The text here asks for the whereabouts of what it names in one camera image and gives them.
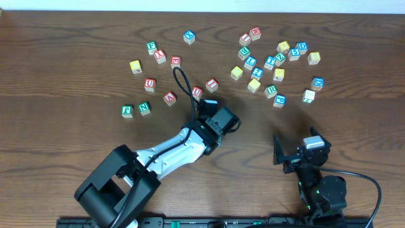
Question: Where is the red I block far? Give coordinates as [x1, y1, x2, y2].
[239, 33, 252, 46]

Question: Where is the red u block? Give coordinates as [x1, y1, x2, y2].
[192, 87, 203, 101]
[144, 79, 156, 92]

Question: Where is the blue 2 block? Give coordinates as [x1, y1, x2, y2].
[251, 67, 263, 81]

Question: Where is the yellow hammer block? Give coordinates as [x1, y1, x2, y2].
[273, 68, 285, 82]

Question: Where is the blue D block right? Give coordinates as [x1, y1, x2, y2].
[311, 77, 325, 91]

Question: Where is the green F block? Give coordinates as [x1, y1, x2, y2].
[146, 41, 158, 55]

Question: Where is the blue D block far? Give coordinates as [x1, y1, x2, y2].
[296, 42, 308, 55]

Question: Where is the green B block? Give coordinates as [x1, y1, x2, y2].
[238, 46, 251, 60]

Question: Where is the blue P block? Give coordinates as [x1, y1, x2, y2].
[273, 94, 286, 108]

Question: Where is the green R block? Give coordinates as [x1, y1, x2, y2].
[265, 85, 278, 99]

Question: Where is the red A block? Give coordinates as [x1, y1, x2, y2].
[163, 92, 177, 106]

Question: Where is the yellow pineapple block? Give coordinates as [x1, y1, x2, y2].
[230, 66, 243, 80]

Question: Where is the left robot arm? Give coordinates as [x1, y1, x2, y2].
[74, 118, 226, 227]

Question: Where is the red U block right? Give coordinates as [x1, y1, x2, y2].
[192, 87, 203, 101]

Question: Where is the red Y block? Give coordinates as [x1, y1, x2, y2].
[153, 49, 166, 64]

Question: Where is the yellow 8 block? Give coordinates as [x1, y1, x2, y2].
[308, 52, 321, 65]

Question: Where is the green 7 block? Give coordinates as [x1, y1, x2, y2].
[302, 90, 316, 103]

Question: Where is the blue T block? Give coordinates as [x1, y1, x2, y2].
[264, 56, 276, 70]

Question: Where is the yellow far block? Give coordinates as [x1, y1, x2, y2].
[277, 41, 290, 54]

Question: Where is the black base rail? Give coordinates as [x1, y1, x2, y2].
[56, 213, 374, 228]

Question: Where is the red U block left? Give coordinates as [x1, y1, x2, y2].
[144, 79, 156, 92]

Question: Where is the red E block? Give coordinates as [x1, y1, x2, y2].
[170, 56, 181, 68]

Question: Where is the green Z block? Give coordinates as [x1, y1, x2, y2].
[275, 53, 286, 67]

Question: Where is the red M block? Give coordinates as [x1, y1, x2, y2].
[249, 27, 262, 41]

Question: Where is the blue 5 block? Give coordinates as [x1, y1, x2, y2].
[288, 48, 301, 61]

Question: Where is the green J block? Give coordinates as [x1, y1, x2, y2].
[121, 105, 134, 118]

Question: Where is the blue L block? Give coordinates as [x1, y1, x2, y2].
[244, 56, 257, 70]

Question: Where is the yellow acorn block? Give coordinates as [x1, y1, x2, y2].
[130, 60, 142, 74]

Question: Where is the green N block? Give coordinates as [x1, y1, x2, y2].
[137, 101, 151, 116]

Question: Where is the blue d block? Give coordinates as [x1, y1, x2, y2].
[311, 77, 325, 91]
[296, 42, 308, 55]

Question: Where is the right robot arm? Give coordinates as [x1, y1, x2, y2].
[273, 127, 347, 225]

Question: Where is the red i block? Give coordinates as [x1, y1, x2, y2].
[206, 78, 219, 92]
[239, 33, 252, 46]

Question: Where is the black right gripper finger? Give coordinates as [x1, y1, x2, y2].
[310, 127, 324, 139]
[273, 134, 284, 165]

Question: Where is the blue X block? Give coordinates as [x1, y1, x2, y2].
[184, 30, 196, 45]

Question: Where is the yellow S block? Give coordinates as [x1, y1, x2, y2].
[247, 79, 261, 93]

